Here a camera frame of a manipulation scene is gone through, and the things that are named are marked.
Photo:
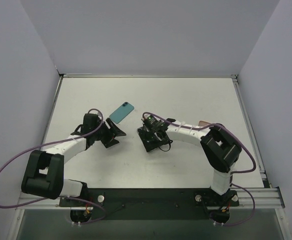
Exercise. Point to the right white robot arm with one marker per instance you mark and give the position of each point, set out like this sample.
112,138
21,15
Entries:
220,148

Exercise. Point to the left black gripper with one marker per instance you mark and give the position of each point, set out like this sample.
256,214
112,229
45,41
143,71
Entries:
108,135

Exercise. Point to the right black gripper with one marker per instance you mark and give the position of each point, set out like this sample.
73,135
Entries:
149,138

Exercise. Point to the aluminium table frame rail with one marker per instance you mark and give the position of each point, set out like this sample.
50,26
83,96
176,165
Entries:
167,146

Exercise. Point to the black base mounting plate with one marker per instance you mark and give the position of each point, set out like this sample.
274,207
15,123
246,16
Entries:
153,203

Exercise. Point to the clear phone case black insert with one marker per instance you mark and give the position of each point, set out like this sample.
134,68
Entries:
139,130

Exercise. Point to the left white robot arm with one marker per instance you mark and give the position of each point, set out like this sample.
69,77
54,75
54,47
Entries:
44,173

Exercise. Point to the teal phone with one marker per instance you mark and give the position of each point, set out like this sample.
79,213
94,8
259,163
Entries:
121,112

